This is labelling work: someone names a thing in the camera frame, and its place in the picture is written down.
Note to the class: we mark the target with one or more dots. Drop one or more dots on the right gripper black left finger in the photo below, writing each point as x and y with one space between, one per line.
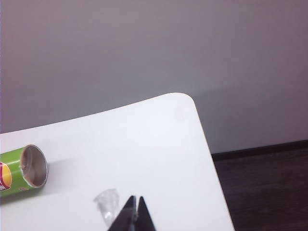
124 219

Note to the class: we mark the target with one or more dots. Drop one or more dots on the transparent plastic chips tray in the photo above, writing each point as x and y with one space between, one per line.
107 204

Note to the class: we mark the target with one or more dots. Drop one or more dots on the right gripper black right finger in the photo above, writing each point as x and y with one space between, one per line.
144 219

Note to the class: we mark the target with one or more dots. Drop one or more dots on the green chips tube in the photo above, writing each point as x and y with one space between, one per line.
14 173

